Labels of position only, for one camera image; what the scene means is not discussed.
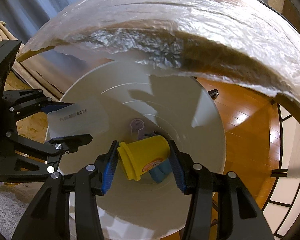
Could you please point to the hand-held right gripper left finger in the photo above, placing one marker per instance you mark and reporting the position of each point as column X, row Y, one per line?
column 109, row 172

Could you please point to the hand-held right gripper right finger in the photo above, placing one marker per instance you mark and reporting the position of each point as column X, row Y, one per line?
column 176, row 170

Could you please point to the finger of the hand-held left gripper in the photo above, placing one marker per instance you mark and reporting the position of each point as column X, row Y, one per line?
column 48, row 108
column 65, row 142

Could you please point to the white packet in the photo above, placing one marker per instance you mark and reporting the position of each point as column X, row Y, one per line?
column 77, row 120

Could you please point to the yellow plastic cup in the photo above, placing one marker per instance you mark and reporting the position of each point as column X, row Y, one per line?
column 142, row 155

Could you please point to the white round waste bin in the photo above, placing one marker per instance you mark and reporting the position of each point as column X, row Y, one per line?
column 165, row 105

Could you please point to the light blue object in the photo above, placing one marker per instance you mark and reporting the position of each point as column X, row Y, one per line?
column 160, row 173

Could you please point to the purple measuring cup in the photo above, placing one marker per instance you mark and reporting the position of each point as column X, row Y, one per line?
column 137, row 126

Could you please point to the blue curtain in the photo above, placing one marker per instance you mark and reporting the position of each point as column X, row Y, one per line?
column 27, row 2

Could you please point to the white paper sliding door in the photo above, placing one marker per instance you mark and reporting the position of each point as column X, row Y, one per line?
column 290, row 155

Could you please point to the clear plastic table cover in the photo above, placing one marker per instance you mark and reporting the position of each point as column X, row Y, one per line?
column 165, row 12

